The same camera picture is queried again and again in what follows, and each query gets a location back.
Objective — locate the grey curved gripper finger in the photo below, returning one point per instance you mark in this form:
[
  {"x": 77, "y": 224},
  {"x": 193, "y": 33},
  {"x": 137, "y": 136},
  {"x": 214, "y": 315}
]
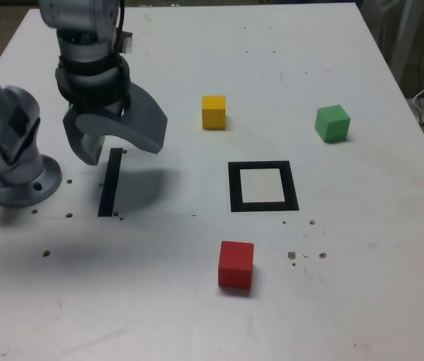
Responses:
[
  {"x": 80, "y": 150},
  {"x": 140, "y": 120}
]

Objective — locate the yellow cube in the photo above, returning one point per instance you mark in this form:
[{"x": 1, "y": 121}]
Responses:
[{"x": 214, "y": 116}]

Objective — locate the red cube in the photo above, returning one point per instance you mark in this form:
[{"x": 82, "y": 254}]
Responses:
[{"x": 235, "y": 267}]

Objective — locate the green cube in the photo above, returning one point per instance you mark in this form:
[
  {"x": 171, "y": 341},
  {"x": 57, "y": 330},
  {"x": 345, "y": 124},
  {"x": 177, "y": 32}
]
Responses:
[{"x": 332, "y": 126}]

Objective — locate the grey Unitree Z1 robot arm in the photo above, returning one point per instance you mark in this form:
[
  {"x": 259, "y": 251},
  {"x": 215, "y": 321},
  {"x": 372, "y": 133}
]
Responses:
[{"x": 16, "y": 176}]

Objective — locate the black tape square outline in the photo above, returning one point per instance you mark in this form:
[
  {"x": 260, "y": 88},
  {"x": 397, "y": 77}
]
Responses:
[{"x": 234, "y": 188}]

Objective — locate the black tape strip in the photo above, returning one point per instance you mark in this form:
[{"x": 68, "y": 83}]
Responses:
[{"x": 109, "y": 184}]

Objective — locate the grey background furniture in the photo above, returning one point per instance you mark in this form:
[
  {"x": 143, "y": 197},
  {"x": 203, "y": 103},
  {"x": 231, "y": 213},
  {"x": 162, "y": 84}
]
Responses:
[{"x": 405, "y": 37}]

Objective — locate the small wrist camera box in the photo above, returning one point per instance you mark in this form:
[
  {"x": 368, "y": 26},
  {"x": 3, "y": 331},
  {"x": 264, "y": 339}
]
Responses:
[{"x": 127, "y": 41}]

